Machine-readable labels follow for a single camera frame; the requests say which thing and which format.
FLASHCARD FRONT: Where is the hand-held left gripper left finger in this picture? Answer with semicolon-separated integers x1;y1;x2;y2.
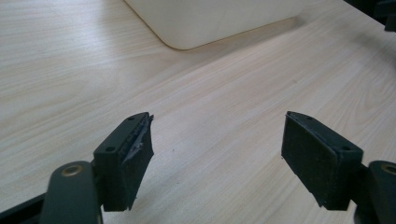
92;111;155;213

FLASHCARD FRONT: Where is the white plastic container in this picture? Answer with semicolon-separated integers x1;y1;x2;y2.
123;0;307;51

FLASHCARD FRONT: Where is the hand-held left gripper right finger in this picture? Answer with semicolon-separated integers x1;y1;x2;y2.
280;110;364;211

